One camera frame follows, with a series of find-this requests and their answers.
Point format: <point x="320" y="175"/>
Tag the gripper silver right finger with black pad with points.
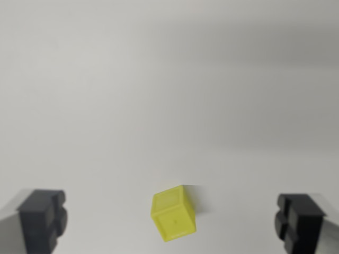
<point x="304" y="225"/>

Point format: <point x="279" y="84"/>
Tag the yellow plastic cube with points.
<point x="173" y="214"/>

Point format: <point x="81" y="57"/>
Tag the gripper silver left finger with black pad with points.
<point x="37" y="222"/>

